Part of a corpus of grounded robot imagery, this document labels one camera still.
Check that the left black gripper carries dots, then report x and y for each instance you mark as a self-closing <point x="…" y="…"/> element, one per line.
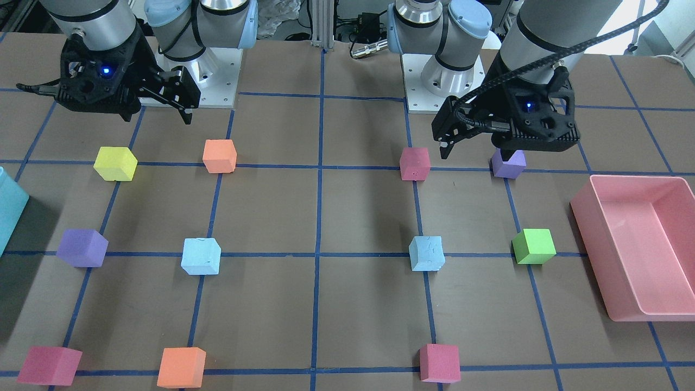
<point x="500" y="91"/>

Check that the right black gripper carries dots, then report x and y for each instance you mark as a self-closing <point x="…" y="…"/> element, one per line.
<point x="142" y="66"/>

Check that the light blue block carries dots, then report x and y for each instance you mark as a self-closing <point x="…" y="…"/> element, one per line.
<point x="201" y="256"/>
<point x="426" y="254"/>

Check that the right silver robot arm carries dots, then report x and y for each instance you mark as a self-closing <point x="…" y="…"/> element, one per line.
<point x="184" y="29"/>

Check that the pink block upper middle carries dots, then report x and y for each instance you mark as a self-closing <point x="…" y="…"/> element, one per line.
<point x="415" y="164"/>

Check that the pink block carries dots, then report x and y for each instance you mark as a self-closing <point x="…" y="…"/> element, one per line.
<point x="439" y="363"/>
<point x="415" y="164"/>
<point x="49" y="366"/>

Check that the orange block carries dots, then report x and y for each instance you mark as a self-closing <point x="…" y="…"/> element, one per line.
<point x="181" y="368"/>
<point x="219" y="156"/>

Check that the purple block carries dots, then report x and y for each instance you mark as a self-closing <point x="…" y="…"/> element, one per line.
<point x="82" y="248"/>
<point x="510" y="169"/>

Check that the yellow foam block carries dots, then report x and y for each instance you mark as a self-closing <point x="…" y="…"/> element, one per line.
<point x="115" y="163"/>

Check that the green foam block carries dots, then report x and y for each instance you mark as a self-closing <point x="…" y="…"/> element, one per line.
<point x="533" y="246"/>

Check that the black power adapter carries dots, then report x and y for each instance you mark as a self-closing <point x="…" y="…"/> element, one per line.
<point x="368" y="23"/>

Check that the teal plastic bin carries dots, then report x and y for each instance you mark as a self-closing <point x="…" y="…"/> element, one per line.
<point x="13" y="201"/>

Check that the pink plastic bin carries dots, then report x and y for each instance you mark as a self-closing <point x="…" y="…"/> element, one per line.
<point x="638" y="234"/>

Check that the pink block lower middle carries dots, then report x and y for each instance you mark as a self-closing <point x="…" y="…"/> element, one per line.
<point x="439" y="363"/>

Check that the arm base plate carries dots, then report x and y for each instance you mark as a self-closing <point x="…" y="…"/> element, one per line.
<point x="216" y="74"/>
<point x="418" y="87"/>

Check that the silver cable connector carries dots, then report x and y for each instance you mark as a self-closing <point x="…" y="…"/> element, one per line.
<point x="369" y="49"/>

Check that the aluminium frame post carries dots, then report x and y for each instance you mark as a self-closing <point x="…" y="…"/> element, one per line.
<point x="322" y="24"/>

